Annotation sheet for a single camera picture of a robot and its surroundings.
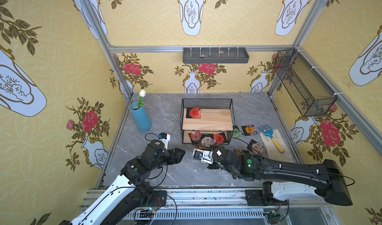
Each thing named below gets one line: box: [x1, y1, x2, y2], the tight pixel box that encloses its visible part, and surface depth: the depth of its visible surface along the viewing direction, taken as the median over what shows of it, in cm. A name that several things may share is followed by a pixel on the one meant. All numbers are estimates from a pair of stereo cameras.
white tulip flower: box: [138, 89, 146, 110], surface depth 83 cm
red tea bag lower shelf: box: [213, 133, 225, 145], surface depth 96 cm
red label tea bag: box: [186, 107, 202, 119], surface depth 90 cm
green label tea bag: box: [232, 124, 244, 138], surface depth 100 cm
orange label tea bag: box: [240, 124, 258, 136], surface depth 101 cm
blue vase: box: [129, 102, 152, 132], surface depth 95 cm
